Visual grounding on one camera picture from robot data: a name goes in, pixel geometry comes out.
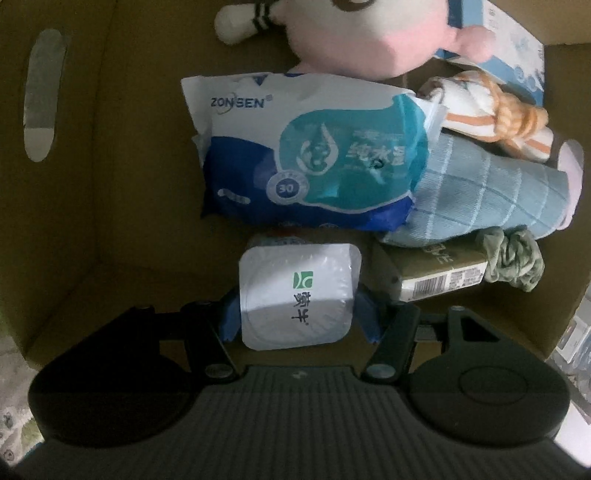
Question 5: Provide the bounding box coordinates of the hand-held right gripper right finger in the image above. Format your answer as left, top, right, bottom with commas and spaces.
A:
353, 284, 502, 384

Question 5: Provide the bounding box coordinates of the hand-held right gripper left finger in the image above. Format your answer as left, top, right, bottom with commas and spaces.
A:
115, 288, 243, 381

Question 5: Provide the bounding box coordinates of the white yogurt cup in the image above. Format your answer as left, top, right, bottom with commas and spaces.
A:
238, 235, 363, 350

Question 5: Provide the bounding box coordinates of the cardboard box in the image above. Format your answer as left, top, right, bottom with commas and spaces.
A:
0, 0, 591, 370

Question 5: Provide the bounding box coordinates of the blue and white wipes pack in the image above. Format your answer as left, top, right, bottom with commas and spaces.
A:
180, 71, 446, 232

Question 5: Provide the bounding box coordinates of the blue checked towel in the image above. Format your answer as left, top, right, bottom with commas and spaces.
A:
376, 131, 573, 247

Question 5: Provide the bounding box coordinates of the orange striped white towel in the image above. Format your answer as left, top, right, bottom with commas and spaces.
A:
418, 69, 555, 162

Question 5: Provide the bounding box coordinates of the pink plush toy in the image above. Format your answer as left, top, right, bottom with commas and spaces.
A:
215, 0, 497, 77

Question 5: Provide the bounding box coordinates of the olive carton with barcode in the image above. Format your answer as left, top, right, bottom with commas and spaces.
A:
372, 240, 490, 303

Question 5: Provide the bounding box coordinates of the green knotted sock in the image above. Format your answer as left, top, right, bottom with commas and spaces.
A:
475, 225, 546, 292

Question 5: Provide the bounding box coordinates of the patterned floor mat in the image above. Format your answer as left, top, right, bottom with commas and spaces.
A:
0, 318, 51, 467

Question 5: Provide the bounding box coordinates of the white and blue tissue box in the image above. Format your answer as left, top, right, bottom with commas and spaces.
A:
434, 0, 548, 104

